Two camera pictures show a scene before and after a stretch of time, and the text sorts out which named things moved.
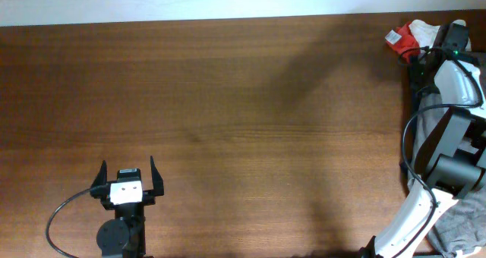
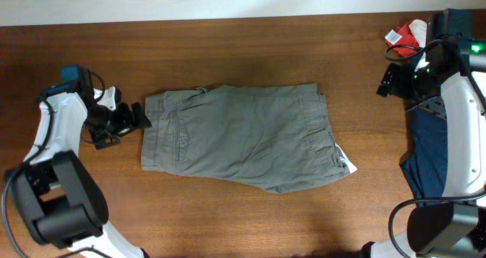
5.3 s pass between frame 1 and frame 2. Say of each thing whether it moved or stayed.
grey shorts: moved
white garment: stayed
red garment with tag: stayed
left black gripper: moved
